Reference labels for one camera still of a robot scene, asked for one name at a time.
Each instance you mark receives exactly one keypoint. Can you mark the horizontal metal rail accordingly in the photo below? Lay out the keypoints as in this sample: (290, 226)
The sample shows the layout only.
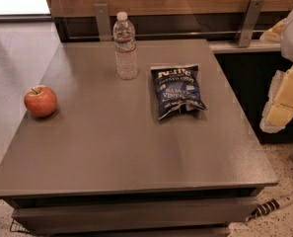
(171, 36)

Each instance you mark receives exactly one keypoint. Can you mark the right metal bracket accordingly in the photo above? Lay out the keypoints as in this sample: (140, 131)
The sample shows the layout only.
(244, 35)

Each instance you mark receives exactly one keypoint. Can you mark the grey drawer cabinet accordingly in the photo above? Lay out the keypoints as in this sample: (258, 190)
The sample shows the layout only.
(105, 163)

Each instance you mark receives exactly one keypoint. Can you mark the left metal bracket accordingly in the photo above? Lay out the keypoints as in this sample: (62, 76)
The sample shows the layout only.
(103, 21)

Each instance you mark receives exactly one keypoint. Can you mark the metal bracket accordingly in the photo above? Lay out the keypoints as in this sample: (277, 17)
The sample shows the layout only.
(244, 35)
(103, 21)

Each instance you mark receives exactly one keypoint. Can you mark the red apple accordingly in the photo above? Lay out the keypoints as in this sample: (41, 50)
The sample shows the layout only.
(41, 101)

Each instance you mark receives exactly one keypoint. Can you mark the blue chip bag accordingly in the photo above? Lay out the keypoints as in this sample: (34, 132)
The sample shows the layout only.
(177, 89)

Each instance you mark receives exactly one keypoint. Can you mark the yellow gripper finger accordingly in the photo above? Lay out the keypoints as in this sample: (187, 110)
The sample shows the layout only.
(278, 110)
(274, 33)

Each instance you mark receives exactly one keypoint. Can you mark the clear plastic water bottle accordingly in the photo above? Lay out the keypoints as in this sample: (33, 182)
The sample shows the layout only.
(125, 47)

